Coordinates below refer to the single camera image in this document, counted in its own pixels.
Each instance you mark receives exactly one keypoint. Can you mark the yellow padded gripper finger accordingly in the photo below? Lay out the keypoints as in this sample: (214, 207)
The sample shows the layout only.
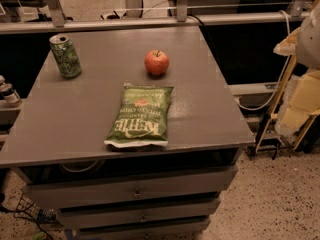
(301, 98)

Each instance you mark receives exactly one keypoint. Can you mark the green jalapeno chip bag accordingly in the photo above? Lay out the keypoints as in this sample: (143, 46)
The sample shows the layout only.
(142, 117)

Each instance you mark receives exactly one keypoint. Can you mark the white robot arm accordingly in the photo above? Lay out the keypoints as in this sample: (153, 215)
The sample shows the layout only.
(304, 42)

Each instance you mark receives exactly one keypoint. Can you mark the green soda can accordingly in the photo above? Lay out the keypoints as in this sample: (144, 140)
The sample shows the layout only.
(65, 55)

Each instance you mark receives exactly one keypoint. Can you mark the red apple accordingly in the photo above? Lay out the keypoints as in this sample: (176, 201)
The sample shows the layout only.
(156, 62)

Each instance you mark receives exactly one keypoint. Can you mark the bottom drawer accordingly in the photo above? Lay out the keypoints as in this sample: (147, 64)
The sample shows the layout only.
(146, 230)

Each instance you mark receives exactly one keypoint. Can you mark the drawer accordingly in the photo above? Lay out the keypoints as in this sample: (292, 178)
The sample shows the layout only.
(131, 188)
(146, 230)
(139, 214)

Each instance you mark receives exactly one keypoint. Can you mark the grey drawer cabinet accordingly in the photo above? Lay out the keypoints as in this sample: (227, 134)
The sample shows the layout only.
(59, 134)

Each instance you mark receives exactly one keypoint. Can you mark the middle drawer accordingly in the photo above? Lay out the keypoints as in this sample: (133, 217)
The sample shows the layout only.
(139, 214)

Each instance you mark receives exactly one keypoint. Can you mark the top drawer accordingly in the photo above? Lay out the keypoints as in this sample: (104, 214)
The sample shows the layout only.
(131, 188)

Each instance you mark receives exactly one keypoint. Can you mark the small brown bottle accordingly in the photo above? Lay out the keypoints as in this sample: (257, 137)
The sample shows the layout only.
(8, 92)

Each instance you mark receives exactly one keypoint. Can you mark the yellow metal cart frame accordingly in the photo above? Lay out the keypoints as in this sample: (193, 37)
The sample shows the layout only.
(272, 113)

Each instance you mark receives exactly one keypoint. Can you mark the metal railing frame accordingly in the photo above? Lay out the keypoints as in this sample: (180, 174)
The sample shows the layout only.
(173, 13)

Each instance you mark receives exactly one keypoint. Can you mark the black wire basket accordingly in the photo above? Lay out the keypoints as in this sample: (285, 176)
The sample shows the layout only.
(27, 209)

